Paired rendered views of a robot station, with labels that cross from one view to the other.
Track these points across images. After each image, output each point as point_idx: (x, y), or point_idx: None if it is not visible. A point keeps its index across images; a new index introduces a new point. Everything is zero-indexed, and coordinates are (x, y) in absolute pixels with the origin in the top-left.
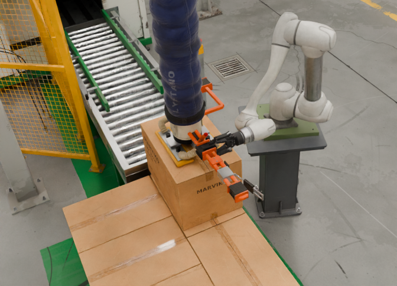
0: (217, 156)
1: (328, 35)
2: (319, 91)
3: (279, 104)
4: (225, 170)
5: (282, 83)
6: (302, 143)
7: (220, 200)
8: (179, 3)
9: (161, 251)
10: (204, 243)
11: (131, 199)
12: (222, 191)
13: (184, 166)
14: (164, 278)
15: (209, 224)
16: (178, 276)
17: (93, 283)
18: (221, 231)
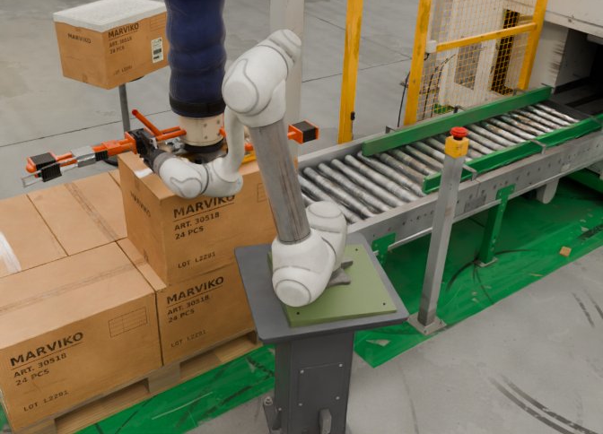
0: (118, 145)
1: (228, 75)
2: (279, 223)
3: None
4: (85, 151)
5: (336, 206)
6: (264, 307)
7: (147, 238)
8: None
9: (96, 224)
10: (101, 256)
11: None
12: (148, 227)
13: None
14: (53, 230)
15: (135, 258)
16: (52, 239)
17: (62, 186)
18: (121, 269)
